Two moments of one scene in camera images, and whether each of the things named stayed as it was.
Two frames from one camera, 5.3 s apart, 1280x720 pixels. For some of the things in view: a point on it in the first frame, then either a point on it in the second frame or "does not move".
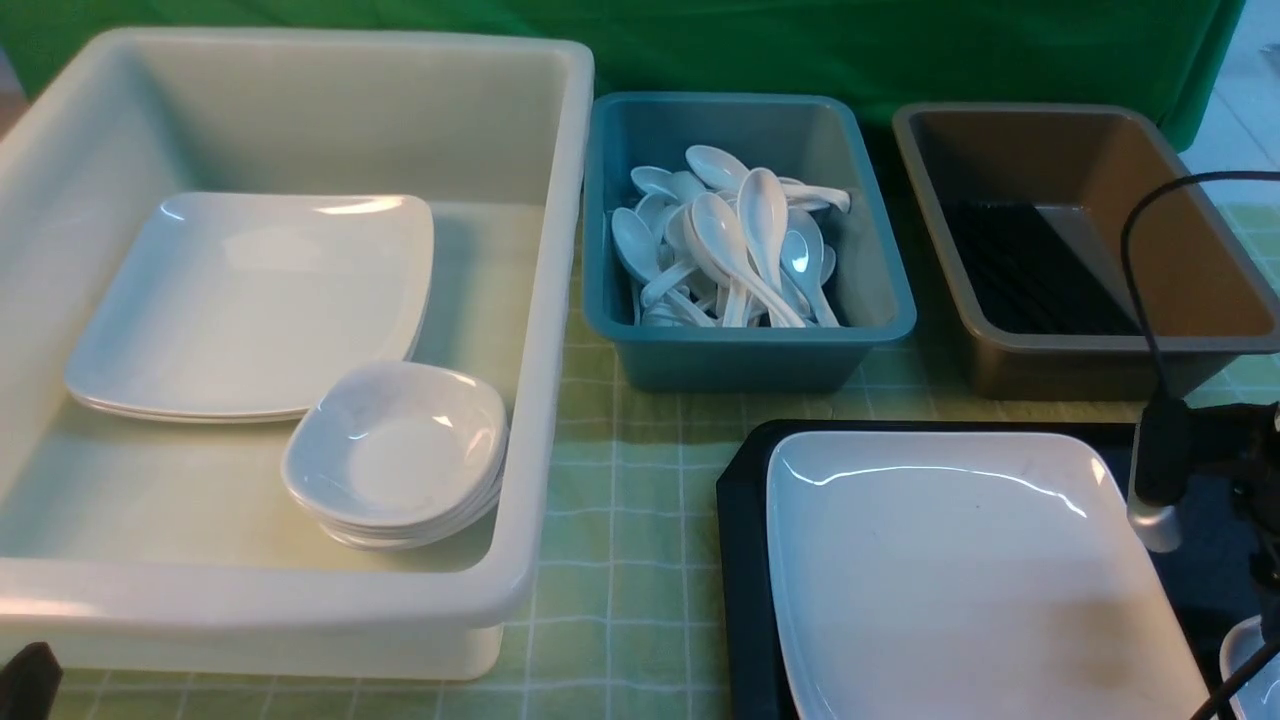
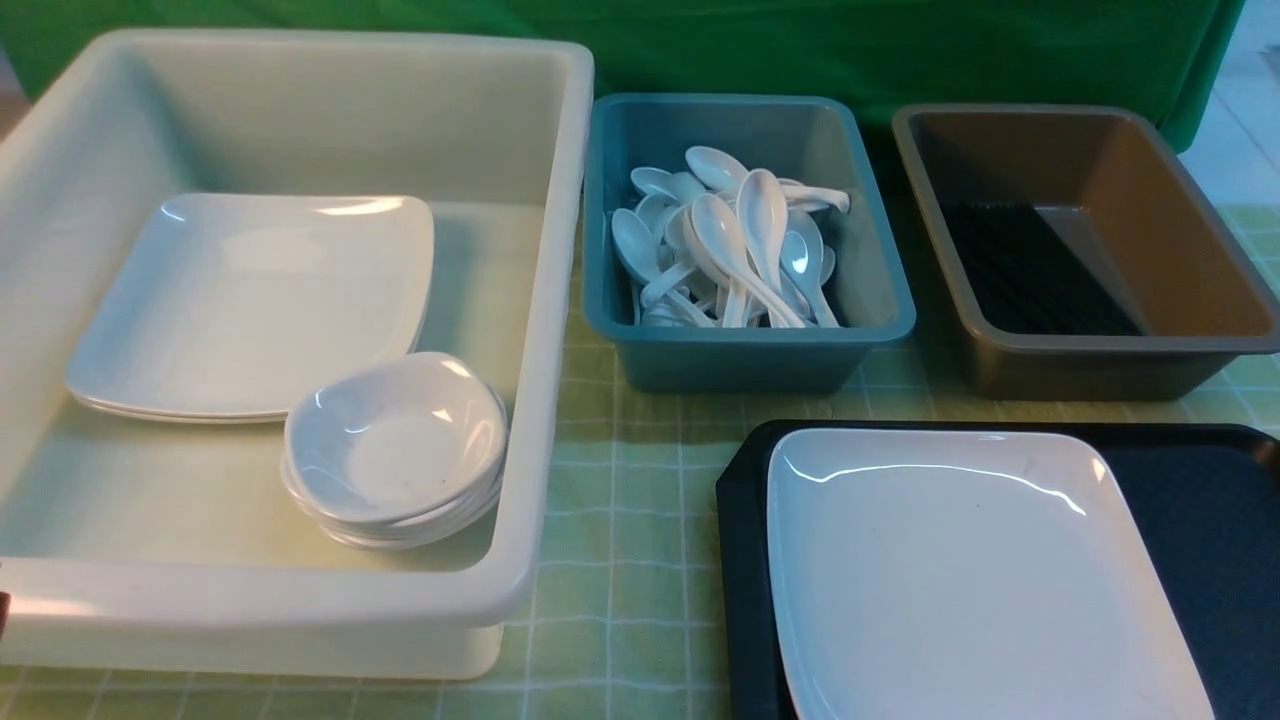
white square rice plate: x=968 y=576 does not move
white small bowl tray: x=1259 y=700 -> x=396 y=450
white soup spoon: x=762 y=211 does not move
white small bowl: x=393 y=455 does not move
